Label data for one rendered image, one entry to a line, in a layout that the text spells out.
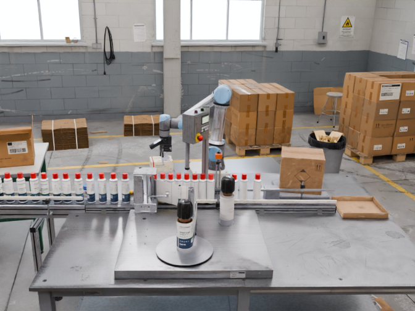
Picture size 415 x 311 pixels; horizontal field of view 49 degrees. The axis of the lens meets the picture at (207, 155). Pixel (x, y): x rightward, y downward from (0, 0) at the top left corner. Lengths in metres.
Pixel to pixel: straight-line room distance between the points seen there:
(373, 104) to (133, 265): 4.64
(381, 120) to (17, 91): 5.82
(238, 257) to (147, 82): 6.15
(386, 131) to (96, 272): 4.92
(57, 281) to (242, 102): 4.39
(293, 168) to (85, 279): 1.62
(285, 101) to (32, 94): 4.33
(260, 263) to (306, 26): 6.93
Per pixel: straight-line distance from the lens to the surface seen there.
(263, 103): 6.40
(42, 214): 3.15
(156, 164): 3.31
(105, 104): 8.33
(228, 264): 2.39
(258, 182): 2.96
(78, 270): 2.49
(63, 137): 6.83
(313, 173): 3.26
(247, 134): 6.43
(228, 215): 2.70
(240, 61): 8.55
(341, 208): 3.22
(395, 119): 6.61
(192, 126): 2.82
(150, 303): 3.22
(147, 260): 2.42
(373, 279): 2.54
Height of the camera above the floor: 2.19
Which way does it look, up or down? 20 degrees down
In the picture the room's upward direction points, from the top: 1 degrees clockwise
